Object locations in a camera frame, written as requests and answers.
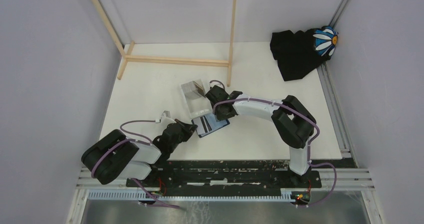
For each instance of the wooden frame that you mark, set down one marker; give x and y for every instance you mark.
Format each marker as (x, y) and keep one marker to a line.
(127, 56)

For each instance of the silver white credit card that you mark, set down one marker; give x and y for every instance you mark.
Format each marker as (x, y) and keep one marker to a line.
(206, 124)

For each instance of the clear plastic card box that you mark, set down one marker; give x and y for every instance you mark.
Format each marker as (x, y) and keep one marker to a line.
(197, 107)

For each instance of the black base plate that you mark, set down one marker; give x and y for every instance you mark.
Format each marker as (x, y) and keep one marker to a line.
(229, 178)

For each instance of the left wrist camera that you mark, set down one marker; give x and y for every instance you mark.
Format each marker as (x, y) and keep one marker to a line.
(164, 116)

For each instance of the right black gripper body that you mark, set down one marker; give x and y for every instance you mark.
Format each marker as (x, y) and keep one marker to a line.
(219, 114)

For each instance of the blue leather card holder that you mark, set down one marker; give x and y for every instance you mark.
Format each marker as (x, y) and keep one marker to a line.
(221, 124)

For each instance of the white slotted cable duct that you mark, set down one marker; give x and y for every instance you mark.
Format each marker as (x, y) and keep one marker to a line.
(185, 197)

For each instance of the aluminium rail frame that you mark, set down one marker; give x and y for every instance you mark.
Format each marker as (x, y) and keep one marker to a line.
(338, 177)

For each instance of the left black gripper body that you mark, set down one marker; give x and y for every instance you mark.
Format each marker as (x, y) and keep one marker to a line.
(184, 135)

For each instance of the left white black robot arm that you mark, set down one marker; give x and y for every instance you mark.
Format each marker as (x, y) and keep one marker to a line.
(125, 154)

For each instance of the silver credit card stack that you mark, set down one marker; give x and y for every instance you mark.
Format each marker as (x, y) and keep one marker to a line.
(193, 90)

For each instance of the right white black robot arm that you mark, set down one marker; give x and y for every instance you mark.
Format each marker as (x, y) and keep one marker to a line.
(295, 125)

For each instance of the black cloth with daisy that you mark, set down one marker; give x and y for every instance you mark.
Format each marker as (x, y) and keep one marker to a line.
(299, 53)

